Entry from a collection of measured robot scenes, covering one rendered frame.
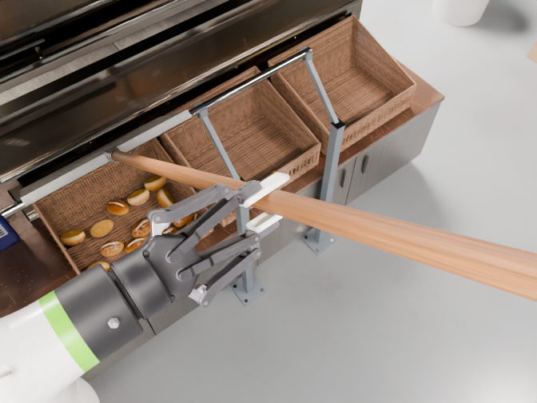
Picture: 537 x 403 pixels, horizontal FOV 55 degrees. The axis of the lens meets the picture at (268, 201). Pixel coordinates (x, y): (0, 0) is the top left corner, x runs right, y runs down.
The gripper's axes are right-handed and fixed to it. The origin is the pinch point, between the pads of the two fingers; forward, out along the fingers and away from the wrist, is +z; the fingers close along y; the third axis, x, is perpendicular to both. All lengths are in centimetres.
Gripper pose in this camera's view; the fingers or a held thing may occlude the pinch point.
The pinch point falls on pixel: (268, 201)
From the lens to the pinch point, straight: 64.2
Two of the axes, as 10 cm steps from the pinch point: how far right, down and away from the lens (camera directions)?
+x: 4.7, 1.4, -8.7
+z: 7.9, -5.1, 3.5
